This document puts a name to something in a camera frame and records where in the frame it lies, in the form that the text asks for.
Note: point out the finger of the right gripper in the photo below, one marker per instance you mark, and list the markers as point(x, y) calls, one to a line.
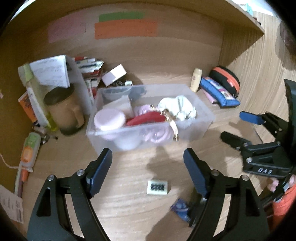
point(251, 118)
point(234, 141)

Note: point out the white battery pack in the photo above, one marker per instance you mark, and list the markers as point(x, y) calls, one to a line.
point(157, 187)

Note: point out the brown ceramic mug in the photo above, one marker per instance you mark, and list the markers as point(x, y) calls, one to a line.
point(64, 107)

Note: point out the green sticky note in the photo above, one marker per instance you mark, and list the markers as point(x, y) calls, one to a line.
point(125, 15)

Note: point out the orange book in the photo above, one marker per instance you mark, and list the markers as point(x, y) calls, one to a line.
point(25, 103)

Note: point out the white paper notebook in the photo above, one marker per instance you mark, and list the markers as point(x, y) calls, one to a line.
point(51, 71)

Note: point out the white cloth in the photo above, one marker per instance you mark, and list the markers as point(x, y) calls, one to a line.
point(180, 107)

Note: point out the stack of books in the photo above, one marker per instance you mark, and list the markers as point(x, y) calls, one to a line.
point(91, 70)

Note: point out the small white box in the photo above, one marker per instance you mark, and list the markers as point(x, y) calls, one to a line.
point(113, 75)

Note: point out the red booklet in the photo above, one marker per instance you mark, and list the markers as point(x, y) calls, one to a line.
point(150, 117)

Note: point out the cream lotion bottle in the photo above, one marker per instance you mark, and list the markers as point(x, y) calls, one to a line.
point(196, 79)

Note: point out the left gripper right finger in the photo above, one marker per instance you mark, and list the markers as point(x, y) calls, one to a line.
point(230, 208)

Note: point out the blue pencil pouch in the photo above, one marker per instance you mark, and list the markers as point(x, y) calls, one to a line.
point(219, 93)

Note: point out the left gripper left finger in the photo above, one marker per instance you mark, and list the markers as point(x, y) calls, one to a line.
point(50, 218)

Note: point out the pink sticky note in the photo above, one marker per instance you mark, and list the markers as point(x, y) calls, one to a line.
point(66, 27)

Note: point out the blue foil packet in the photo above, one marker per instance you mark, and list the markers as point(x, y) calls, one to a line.
point(181, 208)

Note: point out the orange pen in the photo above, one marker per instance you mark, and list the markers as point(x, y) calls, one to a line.
point(21, 178)

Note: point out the orange green tube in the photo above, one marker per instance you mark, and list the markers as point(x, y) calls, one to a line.
point(30, 151)

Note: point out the right hand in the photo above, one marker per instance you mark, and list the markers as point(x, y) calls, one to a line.
point(272, 183)

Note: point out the black orange zip case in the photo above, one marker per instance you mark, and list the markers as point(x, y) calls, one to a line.
point(227, 79)

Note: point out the pink cable bag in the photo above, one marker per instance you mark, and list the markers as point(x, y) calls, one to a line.
point(154, 135)

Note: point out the yellow green spray bottle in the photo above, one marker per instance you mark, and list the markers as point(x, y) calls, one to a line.
point(31, 84)

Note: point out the printed paper receipt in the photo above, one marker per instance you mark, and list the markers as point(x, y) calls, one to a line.
point(12, 204)

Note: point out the bowl of trinkets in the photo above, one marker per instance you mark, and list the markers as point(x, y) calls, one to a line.
point(116, 92)

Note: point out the clear plastic storage bin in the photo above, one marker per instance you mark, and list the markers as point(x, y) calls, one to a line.
point(130, 137)

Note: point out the gold chain trinket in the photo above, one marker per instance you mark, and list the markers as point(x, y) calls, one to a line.
point(169, 118)

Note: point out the pink round jar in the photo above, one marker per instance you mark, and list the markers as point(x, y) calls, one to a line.
point(109, 119)

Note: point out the orange sticky note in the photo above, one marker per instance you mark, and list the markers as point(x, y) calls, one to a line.
point(125, 28)

